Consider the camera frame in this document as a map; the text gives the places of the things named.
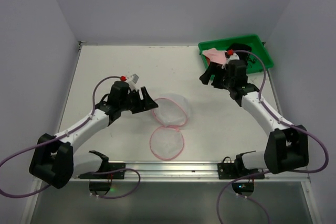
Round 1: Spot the black bra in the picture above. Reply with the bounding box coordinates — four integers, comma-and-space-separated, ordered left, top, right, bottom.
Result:
227, 43, 257, 65

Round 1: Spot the white mesh laundry bag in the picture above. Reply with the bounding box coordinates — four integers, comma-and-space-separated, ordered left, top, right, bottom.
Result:
149, 93, 191, 161

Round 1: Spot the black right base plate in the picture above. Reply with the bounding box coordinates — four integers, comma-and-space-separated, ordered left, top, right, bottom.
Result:
217, 152, 265, 180

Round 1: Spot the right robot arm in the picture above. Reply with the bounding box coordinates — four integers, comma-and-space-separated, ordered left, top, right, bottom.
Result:
200, 60, 309, 174

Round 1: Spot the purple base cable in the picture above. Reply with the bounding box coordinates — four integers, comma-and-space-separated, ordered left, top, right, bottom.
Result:
216, 171, 272, 224
89, 167, 142, 199

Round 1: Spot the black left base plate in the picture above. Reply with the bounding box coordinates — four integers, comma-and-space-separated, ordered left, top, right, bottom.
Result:
73, 151, 126, 179

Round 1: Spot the pink bra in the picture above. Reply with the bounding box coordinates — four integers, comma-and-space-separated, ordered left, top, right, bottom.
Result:
202, 48, 227, 65

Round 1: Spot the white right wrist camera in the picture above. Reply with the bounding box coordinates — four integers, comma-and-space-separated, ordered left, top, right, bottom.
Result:
222, 49, 240, 69

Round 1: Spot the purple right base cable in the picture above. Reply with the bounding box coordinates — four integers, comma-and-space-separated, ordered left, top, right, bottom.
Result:
216, 171, 272, 224

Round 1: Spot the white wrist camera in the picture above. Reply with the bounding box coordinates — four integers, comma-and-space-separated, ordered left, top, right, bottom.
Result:
126, 74, 139, 91
222, 49, 240, 69

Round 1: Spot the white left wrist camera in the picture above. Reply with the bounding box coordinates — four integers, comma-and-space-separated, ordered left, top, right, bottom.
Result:
126, 74, 139, 91

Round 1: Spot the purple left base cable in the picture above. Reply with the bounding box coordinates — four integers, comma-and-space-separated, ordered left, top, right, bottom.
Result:
89, 167, 142, 199

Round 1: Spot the aluminium mounting rail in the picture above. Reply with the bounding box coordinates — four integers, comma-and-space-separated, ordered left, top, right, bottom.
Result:
34, 158, 310, 183

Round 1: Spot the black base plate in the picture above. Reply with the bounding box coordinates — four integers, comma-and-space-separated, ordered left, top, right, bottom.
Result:
217, 152, 265, 180
73, 151, 126, 179

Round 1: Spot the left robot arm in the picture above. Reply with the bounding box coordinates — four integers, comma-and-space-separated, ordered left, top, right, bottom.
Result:
29, 81, 158, 189

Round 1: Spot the green plastic tray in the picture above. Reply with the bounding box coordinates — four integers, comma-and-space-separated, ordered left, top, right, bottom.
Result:
198, 34, 274, 69

